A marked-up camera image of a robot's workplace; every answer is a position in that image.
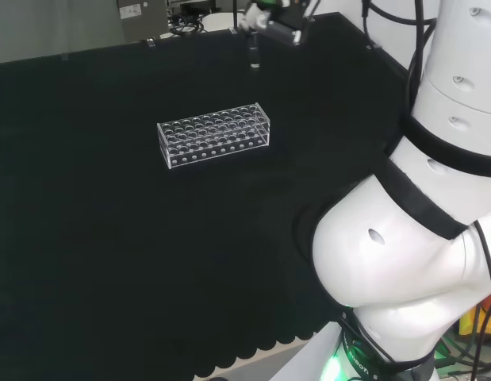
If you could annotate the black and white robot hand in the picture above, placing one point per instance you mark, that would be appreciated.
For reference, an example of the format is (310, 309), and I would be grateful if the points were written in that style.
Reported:
(282, 28)

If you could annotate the clear glass test tube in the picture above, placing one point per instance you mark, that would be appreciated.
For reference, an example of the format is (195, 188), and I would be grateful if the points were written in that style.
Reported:
(254, 55)

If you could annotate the clear acrylic test tube rack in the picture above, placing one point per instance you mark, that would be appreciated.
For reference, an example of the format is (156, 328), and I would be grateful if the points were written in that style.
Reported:
(213, 135)

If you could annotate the clear cloth clip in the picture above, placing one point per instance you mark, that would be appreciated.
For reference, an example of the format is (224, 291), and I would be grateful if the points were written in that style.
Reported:
(64, 58)
(234, 30)
(373, 47)
(150, 42)

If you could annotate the black tripod pole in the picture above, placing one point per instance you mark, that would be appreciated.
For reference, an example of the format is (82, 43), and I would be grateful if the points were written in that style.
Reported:
(234, 14)

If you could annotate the grey cabinet with label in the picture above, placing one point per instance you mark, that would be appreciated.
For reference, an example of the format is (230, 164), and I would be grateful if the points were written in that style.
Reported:
(144, 20)

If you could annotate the black bench cloth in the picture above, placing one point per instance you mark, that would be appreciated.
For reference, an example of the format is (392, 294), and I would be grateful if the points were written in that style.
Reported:
(110, 238)

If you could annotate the yellow stop button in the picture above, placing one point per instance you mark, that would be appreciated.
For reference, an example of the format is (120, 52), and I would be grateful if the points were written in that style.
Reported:
(469, 323)

